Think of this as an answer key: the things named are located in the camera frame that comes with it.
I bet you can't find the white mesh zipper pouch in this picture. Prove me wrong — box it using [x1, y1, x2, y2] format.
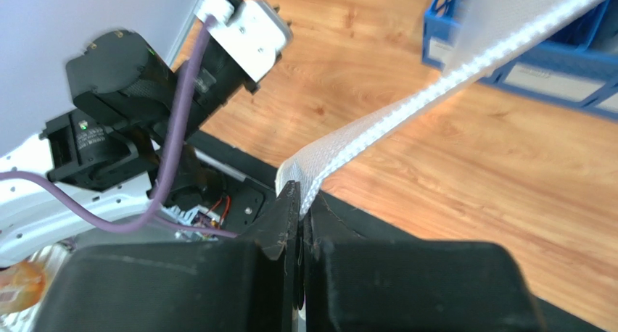
[275, 0, 604, 217]

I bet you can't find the blue file organizer rack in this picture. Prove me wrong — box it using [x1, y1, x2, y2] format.
[421, 0, 618, 123]

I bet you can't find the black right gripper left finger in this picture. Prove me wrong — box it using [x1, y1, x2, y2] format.
[33, 181, 300, 331]

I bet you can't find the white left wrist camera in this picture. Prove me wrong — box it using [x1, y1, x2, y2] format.
[195, 0, 293, 83]

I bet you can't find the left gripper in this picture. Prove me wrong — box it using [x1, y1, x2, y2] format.
[185, 38, 257, 134]

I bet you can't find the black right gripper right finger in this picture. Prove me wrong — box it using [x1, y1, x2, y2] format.
[305, 207, 546, 331]

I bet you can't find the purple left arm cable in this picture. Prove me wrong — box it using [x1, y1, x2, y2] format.
[0, 12, 240, 240]

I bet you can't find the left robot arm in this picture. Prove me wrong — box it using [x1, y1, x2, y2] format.
[1, 29, 264, 268]

